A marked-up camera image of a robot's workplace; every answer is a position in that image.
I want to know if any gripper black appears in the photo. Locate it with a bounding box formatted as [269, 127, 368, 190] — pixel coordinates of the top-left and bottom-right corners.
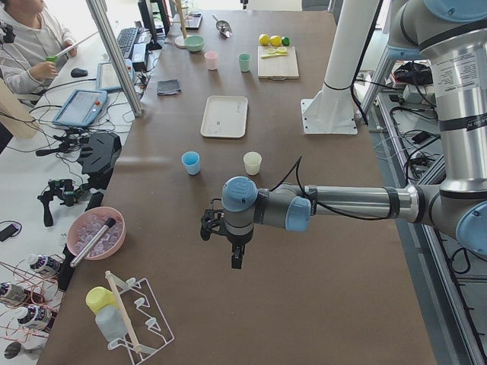
[227, 232, 251, 269]

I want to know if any cream cup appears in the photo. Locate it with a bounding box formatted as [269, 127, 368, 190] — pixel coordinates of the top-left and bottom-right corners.
[243, 151, 262, 176]

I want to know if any green cup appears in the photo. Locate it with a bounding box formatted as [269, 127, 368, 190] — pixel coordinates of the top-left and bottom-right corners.
[238, 53, 251, 73]

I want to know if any cream rabbit tray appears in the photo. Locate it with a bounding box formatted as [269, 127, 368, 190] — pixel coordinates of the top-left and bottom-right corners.
[200, 95, 248, 139]

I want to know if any blue cup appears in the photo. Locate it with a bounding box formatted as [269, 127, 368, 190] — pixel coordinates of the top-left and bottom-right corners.
[181, 151, 200, 176]

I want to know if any wooden stick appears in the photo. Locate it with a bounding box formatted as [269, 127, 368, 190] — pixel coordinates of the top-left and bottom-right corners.
[105, 271, 142, 354]

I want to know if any metal muddler tool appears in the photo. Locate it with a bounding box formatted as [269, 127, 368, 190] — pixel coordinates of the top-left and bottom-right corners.
[70, 217, 116, 268]

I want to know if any clear cup on rack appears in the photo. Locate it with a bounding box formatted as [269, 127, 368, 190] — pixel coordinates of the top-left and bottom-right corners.
[95, 305, 128, 342]

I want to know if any yellow cup on rack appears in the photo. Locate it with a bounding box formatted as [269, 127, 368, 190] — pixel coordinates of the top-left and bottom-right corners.
[85, 287, 116, 314]

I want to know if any pink bowl with ice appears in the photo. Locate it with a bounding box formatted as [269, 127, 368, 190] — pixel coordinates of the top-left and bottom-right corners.
[67, 206, 126, 260]

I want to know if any black stand device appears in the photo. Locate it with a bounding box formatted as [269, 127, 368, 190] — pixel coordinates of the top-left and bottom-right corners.
[77, 132, 122, 189]

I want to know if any grey folded cloth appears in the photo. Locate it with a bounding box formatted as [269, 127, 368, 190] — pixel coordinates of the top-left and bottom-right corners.
[157, 79, 180, 96]

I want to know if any wooden cutting board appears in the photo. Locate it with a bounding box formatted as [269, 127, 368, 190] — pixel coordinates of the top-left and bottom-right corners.
[257, 46, 299, 80]

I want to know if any pink cup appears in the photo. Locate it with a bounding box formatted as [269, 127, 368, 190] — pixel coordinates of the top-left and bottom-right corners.
[204, 51, 218, 71]

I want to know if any yellow plastic knife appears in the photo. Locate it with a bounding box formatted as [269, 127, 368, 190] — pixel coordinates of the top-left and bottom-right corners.
[260, 53, 288, 59]

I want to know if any green bowl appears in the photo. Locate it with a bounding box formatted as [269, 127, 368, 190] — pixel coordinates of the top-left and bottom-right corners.
[184, 35, 205, 52]

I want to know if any blue teach pendant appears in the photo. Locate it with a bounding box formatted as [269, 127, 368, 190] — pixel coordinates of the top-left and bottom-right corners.
[95, 59, 135, 93]
[53, 90, 107, 127]

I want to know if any yellow lemon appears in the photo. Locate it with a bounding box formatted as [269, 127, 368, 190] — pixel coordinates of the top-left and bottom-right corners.
[259, 33, 269, 46]
[269, 35, 282, 47]

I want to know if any green lime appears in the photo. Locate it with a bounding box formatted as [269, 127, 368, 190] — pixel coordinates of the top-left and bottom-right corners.
[282, 36, 291, 46]

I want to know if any wooden cup tree stand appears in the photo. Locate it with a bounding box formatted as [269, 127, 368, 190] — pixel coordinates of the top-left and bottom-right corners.
[171, 0, 188, 49]

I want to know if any metal scoop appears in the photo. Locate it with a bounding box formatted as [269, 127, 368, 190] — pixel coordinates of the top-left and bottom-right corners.
[212, 14, 232, 38]

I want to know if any black keyboard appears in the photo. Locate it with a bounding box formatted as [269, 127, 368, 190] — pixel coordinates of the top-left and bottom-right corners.
[116, 27, 138, 59]

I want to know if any black computer mouse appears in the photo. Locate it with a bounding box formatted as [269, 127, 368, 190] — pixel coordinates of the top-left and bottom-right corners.
[70, 68, 88, 78]

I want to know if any person in white hoodie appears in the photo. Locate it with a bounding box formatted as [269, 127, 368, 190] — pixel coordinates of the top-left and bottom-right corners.
[1, 0, 78, 95]

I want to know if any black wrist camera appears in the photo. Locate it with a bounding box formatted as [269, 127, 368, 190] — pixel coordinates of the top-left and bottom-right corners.
[200, 198, 227, 241]

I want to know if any white wire cup rack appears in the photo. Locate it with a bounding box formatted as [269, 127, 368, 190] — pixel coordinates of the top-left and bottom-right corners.
[107, 278, 175, 364]

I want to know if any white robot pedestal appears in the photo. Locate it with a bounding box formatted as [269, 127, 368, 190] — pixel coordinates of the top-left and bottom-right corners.
[301, 0, 382, 135]

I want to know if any aluminium frame post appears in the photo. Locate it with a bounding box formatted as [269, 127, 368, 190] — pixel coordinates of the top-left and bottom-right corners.
[85, 0, 143, 117]

